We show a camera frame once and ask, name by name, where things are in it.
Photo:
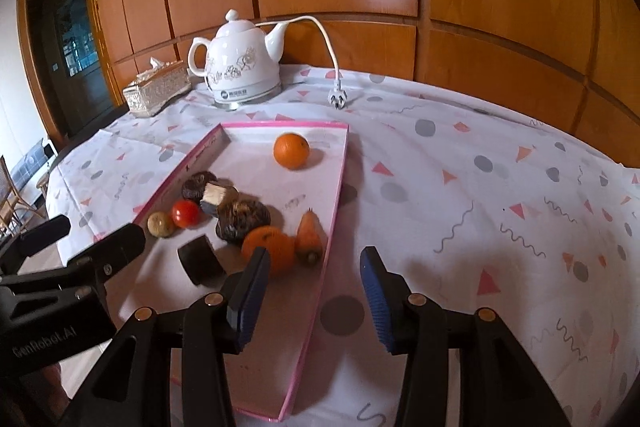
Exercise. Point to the dark round mangosteen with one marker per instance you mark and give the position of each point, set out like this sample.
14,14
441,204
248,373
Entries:
193,188

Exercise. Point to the white ceramic electric kettle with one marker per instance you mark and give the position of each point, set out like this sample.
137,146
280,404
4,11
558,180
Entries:
241,63

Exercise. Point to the patterned white tablecloth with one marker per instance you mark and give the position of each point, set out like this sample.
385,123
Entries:
474,205

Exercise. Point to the red cherry tomato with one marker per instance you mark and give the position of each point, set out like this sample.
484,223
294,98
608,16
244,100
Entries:
185,214

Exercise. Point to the small yellow-green fruit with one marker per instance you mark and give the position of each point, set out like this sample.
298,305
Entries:
160,224

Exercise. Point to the wooden chair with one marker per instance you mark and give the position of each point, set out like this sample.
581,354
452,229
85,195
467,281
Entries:
14,208

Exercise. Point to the pink-edged white tray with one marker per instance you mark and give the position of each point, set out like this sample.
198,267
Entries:
277,186

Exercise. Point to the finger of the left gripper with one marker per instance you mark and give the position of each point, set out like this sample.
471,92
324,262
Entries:
15,250
101,261

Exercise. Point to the orange carrot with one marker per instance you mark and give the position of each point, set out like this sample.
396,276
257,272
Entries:
309,246

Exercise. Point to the silver tissue box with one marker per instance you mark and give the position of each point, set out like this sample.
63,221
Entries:
157,86

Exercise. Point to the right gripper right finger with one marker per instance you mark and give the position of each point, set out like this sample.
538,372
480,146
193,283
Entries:
387,294

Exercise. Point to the large dark wrinkled fruit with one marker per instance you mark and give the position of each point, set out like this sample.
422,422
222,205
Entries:
236,219

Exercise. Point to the large orange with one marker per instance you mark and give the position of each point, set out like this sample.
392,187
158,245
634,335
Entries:
279,246

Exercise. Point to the dark cut fruit chunk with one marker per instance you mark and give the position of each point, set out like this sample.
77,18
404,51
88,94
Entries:
199,261

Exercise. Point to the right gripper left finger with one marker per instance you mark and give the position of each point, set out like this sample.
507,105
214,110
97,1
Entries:
245,300

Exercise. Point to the dark wooden door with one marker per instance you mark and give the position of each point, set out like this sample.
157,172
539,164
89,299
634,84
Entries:
66,66

